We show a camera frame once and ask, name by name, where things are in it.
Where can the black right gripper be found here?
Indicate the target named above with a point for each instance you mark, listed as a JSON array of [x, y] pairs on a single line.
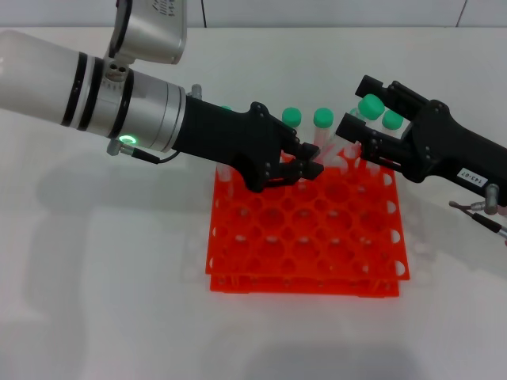
[[447, 150]]

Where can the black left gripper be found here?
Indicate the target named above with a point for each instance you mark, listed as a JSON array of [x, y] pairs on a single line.
[[229, 134]]

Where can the clear test tube green cap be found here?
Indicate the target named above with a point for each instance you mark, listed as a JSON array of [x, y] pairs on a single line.
[[353, 112], [324, 116], [371, 107], [392, 119], [292, 115]]

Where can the orange plastic test tube rack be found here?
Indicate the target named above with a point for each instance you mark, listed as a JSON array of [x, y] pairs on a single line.
[[285, 221]]

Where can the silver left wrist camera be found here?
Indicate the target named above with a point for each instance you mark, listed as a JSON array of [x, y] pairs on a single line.
[[154, 31]]

